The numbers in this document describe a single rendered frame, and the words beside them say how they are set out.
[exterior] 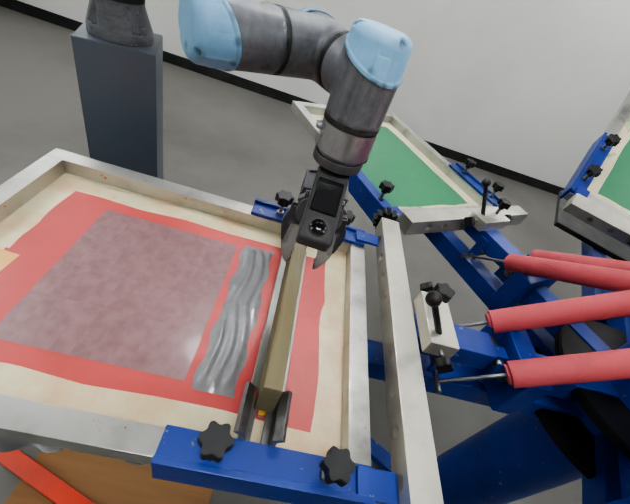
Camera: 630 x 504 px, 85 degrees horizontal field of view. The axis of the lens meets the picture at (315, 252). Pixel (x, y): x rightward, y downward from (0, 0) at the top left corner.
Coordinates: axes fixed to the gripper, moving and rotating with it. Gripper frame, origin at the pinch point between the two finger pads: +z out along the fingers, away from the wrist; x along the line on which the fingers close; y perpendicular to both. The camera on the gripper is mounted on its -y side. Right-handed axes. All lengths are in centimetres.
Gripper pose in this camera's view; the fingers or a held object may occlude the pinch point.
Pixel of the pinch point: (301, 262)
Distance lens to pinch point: 59.2
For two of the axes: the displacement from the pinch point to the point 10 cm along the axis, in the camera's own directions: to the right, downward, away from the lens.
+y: 0.9, -6.6, 7.5
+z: -2.8, 7.1, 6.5
